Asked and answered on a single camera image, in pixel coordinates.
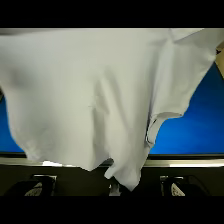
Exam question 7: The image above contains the white T-shirt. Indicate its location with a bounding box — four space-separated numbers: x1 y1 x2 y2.
0 28 224 192

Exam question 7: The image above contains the silver frame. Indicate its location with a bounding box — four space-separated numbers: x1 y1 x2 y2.
0 156 224 197

